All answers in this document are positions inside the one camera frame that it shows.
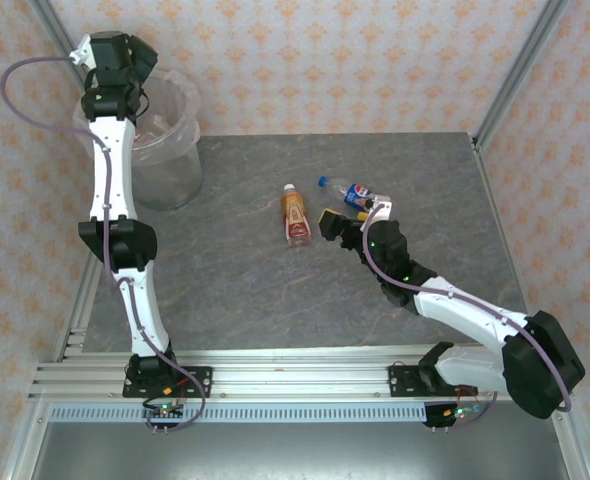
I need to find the clear plastic bin liner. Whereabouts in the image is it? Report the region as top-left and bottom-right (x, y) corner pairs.
(74, 69), (204, 166)

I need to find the clear plastic bin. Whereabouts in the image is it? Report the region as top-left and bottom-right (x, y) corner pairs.
(74, 69), (205, 211)

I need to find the blue cap Pepsi bottle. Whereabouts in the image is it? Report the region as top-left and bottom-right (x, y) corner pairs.
(317, 175), (391, 211)

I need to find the red label tea bottle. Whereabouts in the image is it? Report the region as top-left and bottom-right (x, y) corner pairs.
(279, 182), (313, 250)

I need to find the small electronics board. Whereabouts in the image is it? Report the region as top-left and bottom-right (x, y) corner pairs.
(424, 402), (486, 431)
(142, 399), (186, 434)

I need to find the aluminium frame post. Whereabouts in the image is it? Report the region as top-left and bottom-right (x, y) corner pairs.
(27, 0), (94, 66)
(473, 0), (571, 151)

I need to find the aluminium table side rail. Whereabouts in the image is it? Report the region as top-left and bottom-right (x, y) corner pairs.
(472, 132), (531, 311)
(54, 172), (124, 362)

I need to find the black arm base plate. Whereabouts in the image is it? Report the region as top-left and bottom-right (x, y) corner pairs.
(388, 364), (481, 399)
(122, 366), (214, 399)

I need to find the aluminium mounting rail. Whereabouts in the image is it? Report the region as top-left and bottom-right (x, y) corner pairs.
(27, 349), (574, 402)

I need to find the white slotted cable duct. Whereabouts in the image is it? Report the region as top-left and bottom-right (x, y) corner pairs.
(49, 405), (426, 424)

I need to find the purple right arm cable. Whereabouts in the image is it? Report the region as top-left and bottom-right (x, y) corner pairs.
(362, 207), (574, 431)

